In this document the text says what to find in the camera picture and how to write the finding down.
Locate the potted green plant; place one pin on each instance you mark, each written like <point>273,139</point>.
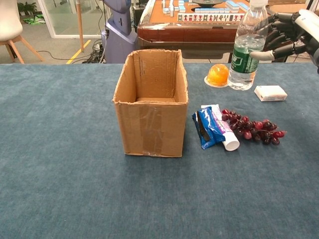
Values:
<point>27,7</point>

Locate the blue table mat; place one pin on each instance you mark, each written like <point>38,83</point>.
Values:
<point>49,174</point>

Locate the red grape bunch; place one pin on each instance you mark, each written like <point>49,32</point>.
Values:
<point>249,125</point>

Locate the white power strip with plugs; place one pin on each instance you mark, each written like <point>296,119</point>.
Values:
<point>97,47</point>

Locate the white chair wooden legs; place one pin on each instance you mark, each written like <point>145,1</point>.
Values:
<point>8,25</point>

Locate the face-up mahjong tile row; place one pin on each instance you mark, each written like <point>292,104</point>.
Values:
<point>211,17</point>

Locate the wooden pole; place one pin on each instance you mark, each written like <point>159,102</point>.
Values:
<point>79,25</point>

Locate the brown mahjong table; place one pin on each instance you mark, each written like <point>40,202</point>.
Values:
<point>199,32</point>

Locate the orange jelly cup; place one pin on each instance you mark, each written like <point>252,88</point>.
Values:
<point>216,74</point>

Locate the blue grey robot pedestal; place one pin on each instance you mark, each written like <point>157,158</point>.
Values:
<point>119,37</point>

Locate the blue snack packet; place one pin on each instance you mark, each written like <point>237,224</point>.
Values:
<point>209,129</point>

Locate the blue-backed mahjong tile row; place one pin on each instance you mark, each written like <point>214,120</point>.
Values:
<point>211,10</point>

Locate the blue mahjong tile stack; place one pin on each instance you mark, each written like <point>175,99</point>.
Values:
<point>172,8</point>

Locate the long blue mahjong tile row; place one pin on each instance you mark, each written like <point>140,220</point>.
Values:
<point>243,6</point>

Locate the open cardboard box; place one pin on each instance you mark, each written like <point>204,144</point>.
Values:
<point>149,129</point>

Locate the purple white cream tube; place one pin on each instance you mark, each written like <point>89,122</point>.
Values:
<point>230,143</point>

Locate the large brown cardboard carton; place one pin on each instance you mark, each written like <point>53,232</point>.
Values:
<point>286,6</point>

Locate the transparent water bottle green label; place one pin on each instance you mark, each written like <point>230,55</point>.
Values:
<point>243,59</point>

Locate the green cloth on floor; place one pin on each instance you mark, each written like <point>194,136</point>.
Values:
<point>35,20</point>

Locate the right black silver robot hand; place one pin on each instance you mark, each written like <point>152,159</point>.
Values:
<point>307,25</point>

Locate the small white card box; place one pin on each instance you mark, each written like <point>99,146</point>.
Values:
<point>271,94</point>

